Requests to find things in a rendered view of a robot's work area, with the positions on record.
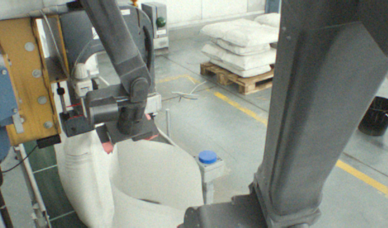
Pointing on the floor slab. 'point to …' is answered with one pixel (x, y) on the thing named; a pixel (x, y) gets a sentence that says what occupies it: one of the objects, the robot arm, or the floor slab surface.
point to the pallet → (247, 86)
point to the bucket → (378, 116)
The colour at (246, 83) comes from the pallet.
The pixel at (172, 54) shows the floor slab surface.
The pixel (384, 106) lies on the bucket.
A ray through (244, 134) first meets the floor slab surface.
